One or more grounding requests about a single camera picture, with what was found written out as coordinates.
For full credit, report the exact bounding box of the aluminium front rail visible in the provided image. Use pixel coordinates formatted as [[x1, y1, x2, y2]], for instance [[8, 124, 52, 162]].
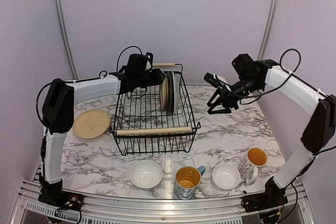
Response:
[[9, 183, 315, 223]]

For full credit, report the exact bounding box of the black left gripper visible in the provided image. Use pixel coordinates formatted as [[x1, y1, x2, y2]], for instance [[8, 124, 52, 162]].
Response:
[[135, 67, 164, 87]]

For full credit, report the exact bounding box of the blue handled mug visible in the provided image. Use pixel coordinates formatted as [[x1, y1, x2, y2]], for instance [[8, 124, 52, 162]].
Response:
[[173, 166, 206, 200]]

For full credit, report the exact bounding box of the pale yellow round plate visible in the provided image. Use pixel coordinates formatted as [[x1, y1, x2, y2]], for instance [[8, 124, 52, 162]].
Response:
[[72, 109, 111, 140]]

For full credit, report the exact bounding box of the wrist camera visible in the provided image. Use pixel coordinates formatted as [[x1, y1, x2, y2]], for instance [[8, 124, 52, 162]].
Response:
[[204, 72, 230, 88], [145, 52, 154, 70]]

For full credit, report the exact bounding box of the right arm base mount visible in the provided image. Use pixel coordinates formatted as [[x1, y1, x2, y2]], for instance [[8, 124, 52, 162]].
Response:
[[241, 193, 288, 213]]

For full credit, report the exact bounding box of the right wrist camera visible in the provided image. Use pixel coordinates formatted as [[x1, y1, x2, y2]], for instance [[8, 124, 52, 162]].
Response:
[[204, 72, 230, 88]]

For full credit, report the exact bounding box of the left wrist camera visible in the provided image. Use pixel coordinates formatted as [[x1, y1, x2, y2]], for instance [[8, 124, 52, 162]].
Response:
[[145, 52, 154, 70]]

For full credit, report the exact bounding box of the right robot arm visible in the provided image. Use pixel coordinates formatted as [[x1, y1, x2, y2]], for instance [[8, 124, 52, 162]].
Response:
[[204, 54, 335, 211]]

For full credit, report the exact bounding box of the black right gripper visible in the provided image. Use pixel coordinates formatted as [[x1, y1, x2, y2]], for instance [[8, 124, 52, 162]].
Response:
[[207, 76, 263, 114]]

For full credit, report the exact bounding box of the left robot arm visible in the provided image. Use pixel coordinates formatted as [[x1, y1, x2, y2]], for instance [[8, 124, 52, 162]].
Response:
[[37, 52, 164, 206]]

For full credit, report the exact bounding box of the left aluminium frame post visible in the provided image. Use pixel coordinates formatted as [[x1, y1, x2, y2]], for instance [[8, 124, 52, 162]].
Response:
[[54, 0, 78, 79]]

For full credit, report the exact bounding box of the aluminium frame post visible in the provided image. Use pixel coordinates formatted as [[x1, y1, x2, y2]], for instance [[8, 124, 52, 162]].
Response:
[[54, 0, 78, 79], [257, 0, 280, 60]]

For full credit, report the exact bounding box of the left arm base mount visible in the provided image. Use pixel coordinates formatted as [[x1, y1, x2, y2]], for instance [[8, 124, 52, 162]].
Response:
[[38, 190, 83, 211]]

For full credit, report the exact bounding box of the black wire dish rack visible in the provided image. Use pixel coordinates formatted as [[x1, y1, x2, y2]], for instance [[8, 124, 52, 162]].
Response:
[[109, 70, 201, 156]]

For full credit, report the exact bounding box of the right aluminium frame post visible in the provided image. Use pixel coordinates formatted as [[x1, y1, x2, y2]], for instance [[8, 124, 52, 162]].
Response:
[[257, 0, 280, 60]]

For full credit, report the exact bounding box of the cream bird pattern plate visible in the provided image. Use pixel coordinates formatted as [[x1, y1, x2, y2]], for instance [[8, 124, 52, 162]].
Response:
[[160, 76, 167, 110]]

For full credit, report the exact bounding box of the large white bowl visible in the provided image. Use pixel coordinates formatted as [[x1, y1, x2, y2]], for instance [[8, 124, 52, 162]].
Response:
[[129, 159, 163, 189]]

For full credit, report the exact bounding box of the white patterned mug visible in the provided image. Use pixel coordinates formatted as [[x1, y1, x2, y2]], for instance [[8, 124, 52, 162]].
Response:
[[238, 147, 267, 185]]

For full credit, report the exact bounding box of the small white bowl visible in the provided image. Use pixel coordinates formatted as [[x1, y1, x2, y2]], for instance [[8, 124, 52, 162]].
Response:
[[212, 163, 240, 190]]

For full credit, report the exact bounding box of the grey reindeer plate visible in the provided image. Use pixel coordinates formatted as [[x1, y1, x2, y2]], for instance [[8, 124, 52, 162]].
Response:
[[166, 72, 173, 114]]

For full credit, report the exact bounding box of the red and teal plate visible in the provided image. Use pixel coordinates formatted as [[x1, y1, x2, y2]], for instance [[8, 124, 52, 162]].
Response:
[[171, 72, 177, 114]]

